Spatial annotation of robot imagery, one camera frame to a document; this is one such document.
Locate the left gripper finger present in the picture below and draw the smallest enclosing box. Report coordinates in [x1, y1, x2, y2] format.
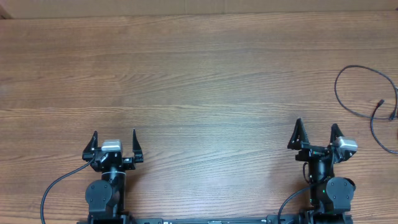
[132, 129, 144, 163]
[82, 131, 98, 162]

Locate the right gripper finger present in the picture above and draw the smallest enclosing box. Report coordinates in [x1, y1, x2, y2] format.
[287, 118, 310, 151]
[330, 123, 344, 145]

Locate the black cable bundle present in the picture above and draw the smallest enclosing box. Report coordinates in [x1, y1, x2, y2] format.
[334, 65, 398, 121]

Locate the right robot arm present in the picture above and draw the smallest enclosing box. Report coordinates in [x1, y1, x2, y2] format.
[277, 118, 358, 223]

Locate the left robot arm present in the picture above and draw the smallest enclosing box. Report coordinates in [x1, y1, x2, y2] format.
[82, 130, 144, 224]

